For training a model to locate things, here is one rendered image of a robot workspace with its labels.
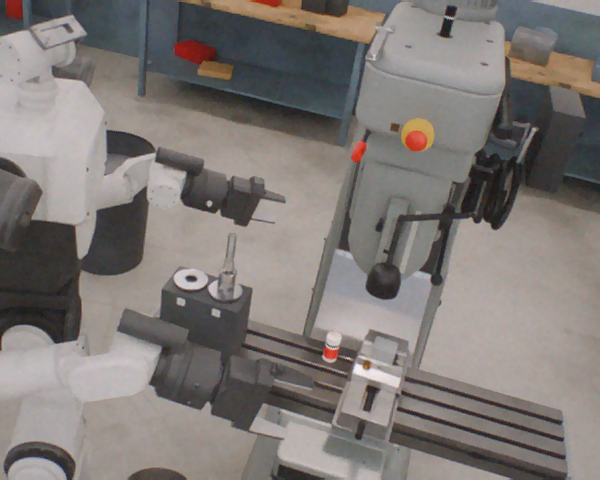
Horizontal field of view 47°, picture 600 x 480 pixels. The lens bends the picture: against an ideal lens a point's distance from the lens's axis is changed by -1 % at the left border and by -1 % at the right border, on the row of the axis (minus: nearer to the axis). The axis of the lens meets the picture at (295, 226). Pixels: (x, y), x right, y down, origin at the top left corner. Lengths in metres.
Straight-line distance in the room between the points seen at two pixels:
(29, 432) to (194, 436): 1.52
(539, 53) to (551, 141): 3.54
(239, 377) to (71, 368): 0.23
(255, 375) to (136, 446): 1.94
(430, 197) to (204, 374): 0.73
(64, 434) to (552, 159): 1.27
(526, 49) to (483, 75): 4.01
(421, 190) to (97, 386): 0.83
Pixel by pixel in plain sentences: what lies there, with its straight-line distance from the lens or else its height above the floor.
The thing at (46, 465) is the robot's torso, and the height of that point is 1.08.
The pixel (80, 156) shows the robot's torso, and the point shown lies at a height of 1.77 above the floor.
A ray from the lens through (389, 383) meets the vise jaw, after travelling 1.84.
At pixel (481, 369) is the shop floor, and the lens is 3.60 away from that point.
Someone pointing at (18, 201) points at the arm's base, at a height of 1.79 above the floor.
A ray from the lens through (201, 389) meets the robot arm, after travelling 0.99.
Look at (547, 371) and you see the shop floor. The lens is 3.76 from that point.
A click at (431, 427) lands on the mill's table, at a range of 1.91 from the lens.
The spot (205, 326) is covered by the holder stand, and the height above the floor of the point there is 1.02.
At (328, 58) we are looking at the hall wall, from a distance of 5.99.
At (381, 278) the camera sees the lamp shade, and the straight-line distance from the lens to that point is 1.43.
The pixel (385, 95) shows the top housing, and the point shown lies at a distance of 1.30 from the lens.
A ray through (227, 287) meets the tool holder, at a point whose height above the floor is 1.14.
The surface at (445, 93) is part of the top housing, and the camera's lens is 1.28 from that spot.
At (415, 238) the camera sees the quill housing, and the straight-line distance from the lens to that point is 1.57.
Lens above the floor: 2.26
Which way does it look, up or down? 32 degrees down
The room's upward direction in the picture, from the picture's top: 10 degrees clockwise
